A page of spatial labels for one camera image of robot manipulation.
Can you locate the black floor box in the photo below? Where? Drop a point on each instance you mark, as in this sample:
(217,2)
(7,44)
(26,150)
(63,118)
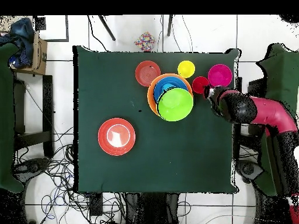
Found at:
(96,204)

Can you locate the red cup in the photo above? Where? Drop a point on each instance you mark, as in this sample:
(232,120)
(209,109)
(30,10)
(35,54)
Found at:
(199,84)

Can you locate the pink bowl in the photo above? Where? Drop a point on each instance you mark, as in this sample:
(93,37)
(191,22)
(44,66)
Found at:
(220,75)

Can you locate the large blue bowl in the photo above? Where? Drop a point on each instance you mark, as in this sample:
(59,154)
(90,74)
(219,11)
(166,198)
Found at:
(158,88)

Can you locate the blue cup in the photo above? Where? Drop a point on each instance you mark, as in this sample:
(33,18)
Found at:
(167,87)

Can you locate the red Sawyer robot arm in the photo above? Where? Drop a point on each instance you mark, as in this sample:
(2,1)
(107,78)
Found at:
(268,112)

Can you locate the dark green tablecloth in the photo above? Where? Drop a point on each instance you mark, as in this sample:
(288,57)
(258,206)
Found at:
(140,163)

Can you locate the cardboard box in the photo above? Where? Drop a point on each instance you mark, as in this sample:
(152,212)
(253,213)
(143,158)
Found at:
(39,58)

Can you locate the small red bowl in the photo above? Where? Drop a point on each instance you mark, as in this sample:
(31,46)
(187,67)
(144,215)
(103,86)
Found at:
(147,73)

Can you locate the blue cloth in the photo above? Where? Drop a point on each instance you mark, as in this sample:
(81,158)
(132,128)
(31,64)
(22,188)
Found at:
(22,30)

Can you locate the black tripod leg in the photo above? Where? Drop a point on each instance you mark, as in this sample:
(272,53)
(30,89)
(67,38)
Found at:
(107,28)
(169,25)

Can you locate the green bowl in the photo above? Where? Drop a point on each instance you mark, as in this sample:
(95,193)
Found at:
(175,105)

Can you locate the black floor frame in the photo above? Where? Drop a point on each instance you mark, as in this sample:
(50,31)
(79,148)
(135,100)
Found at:
(67,28)

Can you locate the wide red bowl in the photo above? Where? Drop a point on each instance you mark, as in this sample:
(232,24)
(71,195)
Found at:
(116,137)

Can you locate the large orange bowl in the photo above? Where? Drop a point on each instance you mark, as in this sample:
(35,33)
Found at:
(150,98)

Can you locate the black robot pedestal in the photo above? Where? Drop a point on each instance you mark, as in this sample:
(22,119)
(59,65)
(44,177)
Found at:
(151,210)

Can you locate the green cloth covered table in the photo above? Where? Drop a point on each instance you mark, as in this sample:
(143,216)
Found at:
(282,70)
(5,116)

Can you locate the black stool frame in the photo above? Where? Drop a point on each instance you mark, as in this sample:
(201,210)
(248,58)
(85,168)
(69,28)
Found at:
(48,105)

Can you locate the yellow cup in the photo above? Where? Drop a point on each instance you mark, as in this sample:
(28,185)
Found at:
(186,69)

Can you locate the colourful patterned box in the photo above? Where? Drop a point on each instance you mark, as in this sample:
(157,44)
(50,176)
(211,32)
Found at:
(144,42)

